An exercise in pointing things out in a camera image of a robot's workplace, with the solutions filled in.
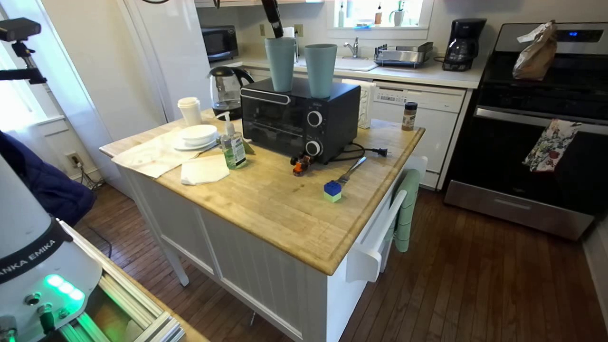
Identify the light blue cup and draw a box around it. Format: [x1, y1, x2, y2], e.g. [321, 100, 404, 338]
[304, 44, 338, 99]
[265, 38, 296, 93]

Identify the white paper cup with lid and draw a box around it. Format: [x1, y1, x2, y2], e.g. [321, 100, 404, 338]
[178, 97, 203, 127]

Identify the black microwave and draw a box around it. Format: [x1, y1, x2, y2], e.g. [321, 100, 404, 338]
[200, 25, 239, 63]

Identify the black electric kettle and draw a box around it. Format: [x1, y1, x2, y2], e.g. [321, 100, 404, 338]
[207, 66, 255, 121]

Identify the window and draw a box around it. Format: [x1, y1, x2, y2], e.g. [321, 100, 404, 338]
[327, 0, 435, 40]

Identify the sink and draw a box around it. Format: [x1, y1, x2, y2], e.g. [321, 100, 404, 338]
[294, 56, 379, 72]

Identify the toaster oven door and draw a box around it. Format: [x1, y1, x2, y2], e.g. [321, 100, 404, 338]
[241, 88, 309, 153]

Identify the white refrigerator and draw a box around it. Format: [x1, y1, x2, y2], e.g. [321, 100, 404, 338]
[123, 0, 213, 123]

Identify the black toaster oven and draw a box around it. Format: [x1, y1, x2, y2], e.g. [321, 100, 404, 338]
[240, 77, 361, 165]

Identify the white pitcher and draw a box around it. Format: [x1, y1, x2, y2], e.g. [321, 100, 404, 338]
[389, 0, 407, 27]

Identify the white patterned towel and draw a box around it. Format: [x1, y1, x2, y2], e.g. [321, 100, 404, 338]
[342, 78, 376, 130]

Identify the dish rack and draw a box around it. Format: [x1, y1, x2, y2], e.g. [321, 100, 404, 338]
[373, 41, 434, 68]

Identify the hand sanitizer bottle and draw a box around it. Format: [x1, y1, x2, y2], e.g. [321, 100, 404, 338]
[216, 112, 247, 170]

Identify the white bowl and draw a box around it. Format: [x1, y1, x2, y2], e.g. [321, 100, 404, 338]
[180, 124, 219, 146]

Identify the orange toy car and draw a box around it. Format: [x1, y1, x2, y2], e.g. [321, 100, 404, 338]
[291, 154, 312, 177]

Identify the white plate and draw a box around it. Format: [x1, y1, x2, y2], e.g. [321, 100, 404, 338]
[171, 135, 220, 152]

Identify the white paper napkin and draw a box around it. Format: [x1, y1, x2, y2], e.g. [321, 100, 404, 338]
[180, 154, 231, 186]

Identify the spice jar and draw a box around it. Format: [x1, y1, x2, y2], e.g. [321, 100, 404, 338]
[401, 102, 418, 132]

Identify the metal fork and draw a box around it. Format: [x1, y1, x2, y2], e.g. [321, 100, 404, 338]
[337, 156, 368, 185]

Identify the white cloth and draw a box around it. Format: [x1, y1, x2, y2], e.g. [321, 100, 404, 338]
[111, 127, 202, 179]

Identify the black coffee maker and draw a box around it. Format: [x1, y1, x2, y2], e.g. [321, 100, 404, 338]
[442, 18, 488, 72]

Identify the white dishwasher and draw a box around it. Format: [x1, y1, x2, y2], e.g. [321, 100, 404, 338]
[370, 80, 467, 191]

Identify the green towel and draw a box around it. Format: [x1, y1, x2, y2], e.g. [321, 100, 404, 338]
[384, 169, 421, 253]

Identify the brown paper bag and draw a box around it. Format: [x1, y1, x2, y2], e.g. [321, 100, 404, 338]
[512, 19, 559, 81]

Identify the dark blue jacket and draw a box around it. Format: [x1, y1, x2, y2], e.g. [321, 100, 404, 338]
[0, 130, 96, 227]

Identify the stove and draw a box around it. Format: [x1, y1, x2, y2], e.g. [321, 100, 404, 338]
[444, 21, 608, 241]

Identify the floral towel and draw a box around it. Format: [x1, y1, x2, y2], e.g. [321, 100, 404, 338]
[522, 118, 582, 173]

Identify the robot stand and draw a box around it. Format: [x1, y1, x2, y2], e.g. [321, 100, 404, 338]
[56, 219, 209, 342]

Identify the toaster oven door handle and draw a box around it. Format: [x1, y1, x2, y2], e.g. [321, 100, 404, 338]
[240, 88, 291, 105]

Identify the black cable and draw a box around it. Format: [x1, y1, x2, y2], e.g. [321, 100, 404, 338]
[327, 142, 390, 163]

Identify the camera on tripod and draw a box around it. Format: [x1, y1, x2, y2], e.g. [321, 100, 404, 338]
[0, 18, 48, 86]

